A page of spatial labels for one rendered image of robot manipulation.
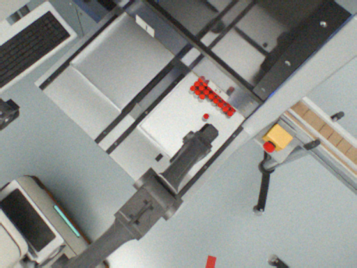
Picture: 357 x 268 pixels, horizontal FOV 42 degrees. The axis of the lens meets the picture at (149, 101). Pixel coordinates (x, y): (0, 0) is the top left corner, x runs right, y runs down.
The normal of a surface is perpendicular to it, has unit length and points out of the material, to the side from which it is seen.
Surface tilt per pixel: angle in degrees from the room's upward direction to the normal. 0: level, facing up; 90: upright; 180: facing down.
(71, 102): 0
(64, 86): 0
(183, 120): 0
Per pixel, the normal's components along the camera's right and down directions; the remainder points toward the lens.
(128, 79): 0.03, -0.25
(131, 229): -0.47, 0.36
